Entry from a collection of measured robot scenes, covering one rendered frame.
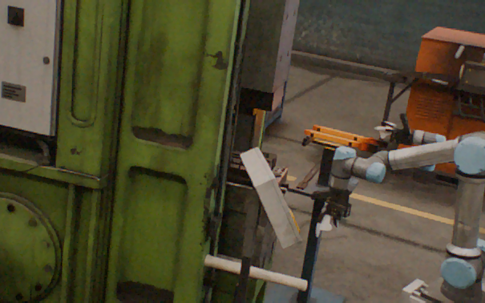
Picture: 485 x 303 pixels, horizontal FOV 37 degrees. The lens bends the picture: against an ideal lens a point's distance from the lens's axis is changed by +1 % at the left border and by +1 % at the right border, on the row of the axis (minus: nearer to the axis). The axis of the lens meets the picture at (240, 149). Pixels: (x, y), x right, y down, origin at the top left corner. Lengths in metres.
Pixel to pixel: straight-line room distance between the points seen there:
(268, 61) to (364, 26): 7.79
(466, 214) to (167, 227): 1.28
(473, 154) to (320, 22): 8.56
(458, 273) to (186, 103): 1.24
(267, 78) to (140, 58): 0.54
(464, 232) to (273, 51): 1.07
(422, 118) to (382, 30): 4.26
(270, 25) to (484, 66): 3.56
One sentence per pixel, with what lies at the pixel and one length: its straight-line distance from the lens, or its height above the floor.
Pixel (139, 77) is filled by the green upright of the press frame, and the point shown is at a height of 1.38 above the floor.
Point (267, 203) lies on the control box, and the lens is 2.58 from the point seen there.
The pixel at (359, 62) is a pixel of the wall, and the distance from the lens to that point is 10.85.
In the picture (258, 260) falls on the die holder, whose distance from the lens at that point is 3.33.
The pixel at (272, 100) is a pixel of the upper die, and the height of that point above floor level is 1.32.
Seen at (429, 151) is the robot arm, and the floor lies 1.34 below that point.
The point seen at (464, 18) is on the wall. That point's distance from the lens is 10.54.
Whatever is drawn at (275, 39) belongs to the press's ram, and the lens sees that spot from 3.02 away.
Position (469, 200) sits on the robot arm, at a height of 1.25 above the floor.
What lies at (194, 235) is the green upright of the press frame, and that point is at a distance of 3.06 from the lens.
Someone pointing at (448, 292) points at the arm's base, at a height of 0.84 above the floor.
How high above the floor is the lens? 2.07
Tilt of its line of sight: 18 degrees down
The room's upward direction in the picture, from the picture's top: 8 degrees clockwise
